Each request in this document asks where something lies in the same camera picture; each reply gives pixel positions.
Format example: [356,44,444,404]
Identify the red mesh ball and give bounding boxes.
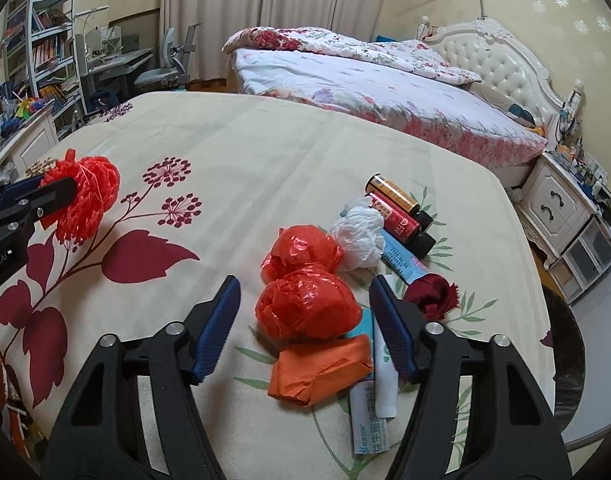
[39,148,121,242]

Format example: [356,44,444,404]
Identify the red can with black cap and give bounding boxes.
[368,192,437,257]

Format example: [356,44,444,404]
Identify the large red plastic bag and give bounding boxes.
[254,267,363,344]

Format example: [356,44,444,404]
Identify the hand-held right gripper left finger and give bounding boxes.
[40,274,242,480]

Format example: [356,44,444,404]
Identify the clutter of small bottles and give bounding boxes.
[554,89,611,223]

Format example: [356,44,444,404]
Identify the floral beige tablecloth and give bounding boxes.
[0,91,557,480]

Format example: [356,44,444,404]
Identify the white tube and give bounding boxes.
[373,332,402,419]

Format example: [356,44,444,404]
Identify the bin with black liner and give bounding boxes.
[537,287,589,442]

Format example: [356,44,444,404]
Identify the grey office chair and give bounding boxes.
[134,24,202,92]

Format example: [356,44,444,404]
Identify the orange paper wrapper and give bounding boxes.
[267,333,375,408]

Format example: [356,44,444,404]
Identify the grey desk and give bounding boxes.
[84,47,154,107]

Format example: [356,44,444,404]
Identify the floral quilt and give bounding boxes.
[222,25,483,86]

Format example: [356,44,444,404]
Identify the gold can with black cap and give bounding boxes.
[363,173,434,229]

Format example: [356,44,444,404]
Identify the clear plastic drawer unit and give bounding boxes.
[549,214,611,304]

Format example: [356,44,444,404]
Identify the dark red cloth flower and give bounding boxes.
[403,273,461,320]

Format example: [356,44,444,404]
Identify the beige curtain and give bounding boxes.
[159,0,392,82]

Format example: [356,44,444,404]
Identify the white cabinet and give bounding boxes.
[0,104,62,178]

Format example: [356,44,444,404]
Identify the white plastic bag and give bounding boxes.
[330,197,387,274]

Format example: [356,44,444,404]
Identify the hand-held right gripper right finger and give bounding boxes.
[369,275,572,480]

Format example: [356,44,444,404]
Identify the white bookshelf with books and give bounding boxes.
[4,0,84,113]

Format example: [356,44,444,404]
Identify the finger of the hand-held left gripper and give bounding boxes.
[0,178,79,241]
[0,176,45,210]

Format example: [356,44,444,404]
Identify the small red plastic bag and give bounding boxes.
[260,225,344,284]

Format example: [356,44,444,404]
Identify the white nightstand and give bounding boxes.
[515,152,607,269]

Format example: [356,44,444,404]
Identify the bed with floral sheet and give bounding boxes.
[228,45,547,189]

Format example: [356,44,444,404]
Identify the white tufted headboard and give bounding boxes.
[419,17,566,127]

